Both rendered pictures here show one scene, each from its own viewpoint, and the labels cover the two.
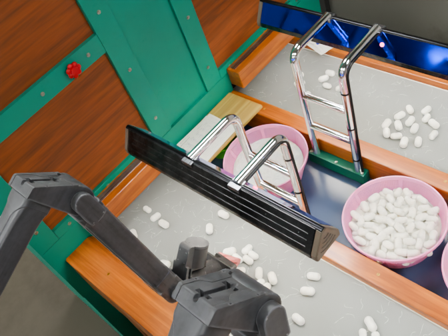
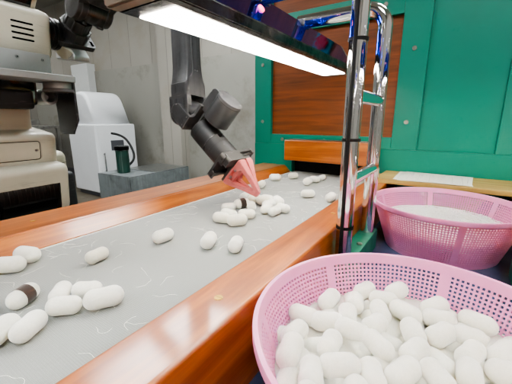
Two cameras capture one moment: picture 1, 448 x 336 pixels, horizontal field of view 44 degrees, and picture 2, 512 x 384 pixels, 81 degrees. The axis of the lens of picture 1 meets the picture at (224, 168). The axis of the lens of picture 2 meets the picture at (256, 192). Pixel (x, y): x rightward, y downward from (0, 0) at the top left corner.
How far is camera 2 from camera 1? 1.31 m
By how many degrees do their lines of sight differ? 62
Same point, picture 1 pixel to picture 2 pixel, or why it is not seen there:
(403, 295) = (136, 340)
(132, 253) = not seen: hidden behind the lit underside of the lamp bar
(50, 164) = (302, 82)
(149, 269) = (177, 60)
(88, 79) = (373, 33)
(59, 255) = (263, 155)
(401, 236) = (366, 367)
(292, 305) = (191, 237)
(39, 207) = not seen: outside the picture
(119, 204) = (310, 151)
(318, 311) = (171, 254)
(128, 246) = not seen: hidden behind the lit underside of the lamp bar
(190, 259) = (209, 100)
